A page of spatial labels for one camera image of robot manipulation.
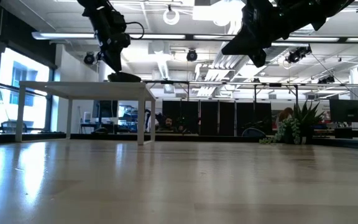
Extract black aluminium frame rail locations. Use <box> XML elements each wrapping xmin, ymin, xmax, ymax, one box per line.
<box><xmin>0</xmin><ymin>133</ymin><xmax>260</xmax><ymax>143</ymax></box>

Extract white ring lamp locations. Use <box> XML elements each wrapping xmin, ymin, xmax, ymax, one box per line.
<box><xmin>162</xmin><ymin>7</ymin><xmax>181</xmax><ymax>26</ymax></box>

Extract black partition panels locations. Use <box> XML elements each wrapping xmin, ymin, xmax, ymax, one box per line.
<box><xmin>162</xmin><ymin>100</ymin><xmax>273</xmax><ymax>135</ymax></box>

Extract large wavy square black plate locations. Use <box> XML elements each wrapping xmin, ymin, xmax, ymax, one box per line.
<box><xmin>107</xmin><ymin>72</ymin><xmax>142</xmax><ymax>83</ymax></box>

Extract white perforated metal shelf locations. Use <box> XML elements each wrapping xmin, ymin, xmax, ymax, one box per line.
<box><xmin>13</xmin><ymin>80</ymin><xmax>157</xmax><ymax>146</ymax></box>

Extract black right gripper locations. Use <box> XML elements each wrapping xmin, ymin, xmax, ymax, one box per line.
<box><xmin>221</xmin><ymin>0</ymin><xmax>295</xmax><ymax>68</ymax></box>

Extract person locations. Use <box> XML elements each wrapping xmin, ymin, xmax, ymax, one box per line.
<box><xmin>278</xmin><ymin>107</ymin><xmax>295</xmax><ymax>131</ymax></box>
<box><xmin>160</xmin><ymin>116</ymin><xmax>180</xmax><ymax>131</ymax></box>

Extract black metal rack frame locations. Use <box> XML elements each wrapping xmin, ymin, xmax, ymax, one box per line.
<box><xmin>142</xmin><ymin>79</ymin><xmax>300</xmax><ymax>114</ymax></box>

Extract green artificial potted plant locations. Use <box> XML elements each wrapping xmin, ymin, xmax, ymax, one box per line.
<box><xmin>259</xmin><ymin>100</ymin><xmax>326</xmax><ymax>146</ymax></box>

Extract dark office chair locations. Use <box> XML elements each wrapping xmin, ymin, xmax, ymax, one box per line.
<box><xmin>1</xmin><ymin>120</ymin><xmax>27</xmax><ymax>134</ymax></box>
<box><xmin>242</xmin><ymin>127</ymin><xmax>267</xmax><ymax>138</ymax></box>

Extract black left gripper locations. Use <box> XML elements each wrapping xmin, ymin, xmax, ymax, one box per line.
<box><xmin>96</xmin><ymin>11</ymin><xmax>132</xmax><ymax>73</ymax></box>

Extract black computer monitor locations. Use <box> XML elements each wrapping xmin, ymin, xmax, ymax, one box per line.
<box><xmin>329</xmin><ymin>98</ymin><xmax>358</xmax><ymax>124</ymax></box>
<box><xmin>91</xmin><ymin>100</ymin><xmax>119</xmax><ymax>126</ymax></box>

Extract large glass window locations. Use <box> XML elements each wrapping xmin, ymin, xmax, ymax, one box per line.
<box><xmin>0</xmin><ymin>46</ymin><xmax>55</xmax><ymax>133</ymax></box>

